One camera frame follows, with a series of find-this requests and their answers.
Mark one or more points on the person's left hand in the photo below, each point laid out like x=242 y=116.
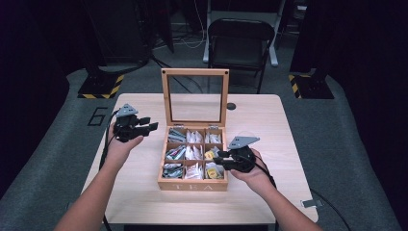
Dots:
x=118 y=152

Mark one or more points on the black folding chair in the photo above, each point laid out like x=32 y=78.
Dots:
x=239 y=30

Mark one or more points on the pile of tea bag packets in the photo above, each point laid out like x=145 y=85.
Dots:
x=194 y=138

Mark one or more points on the black yellow-striped stand base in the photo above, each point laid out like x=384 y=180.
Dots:
x=312 y=86
x=99 y=85

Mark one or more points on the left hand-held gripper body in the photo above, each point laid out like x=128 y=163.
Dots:
x=126 y=128

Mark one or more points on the black curtain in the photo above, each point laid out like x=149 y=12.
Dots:
x=29 y=80
x=369 y=64

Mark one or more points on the wooden tea box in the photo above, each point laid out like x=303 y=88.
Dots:
x=192 y=185

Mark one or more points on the yellow tea bag packet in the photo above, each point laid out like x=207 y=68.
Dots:
x=209 y=155
x=211 y=173

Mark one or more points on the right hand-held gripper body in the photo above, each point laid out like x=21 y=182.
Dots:
x=243 y=159

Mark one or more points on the person's right hand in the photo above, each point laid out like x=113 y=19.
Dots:
x=256 y=179

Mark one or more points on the grey tape piece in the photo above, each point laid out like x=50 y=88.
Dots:
x=69 y=205
x=311 y=203

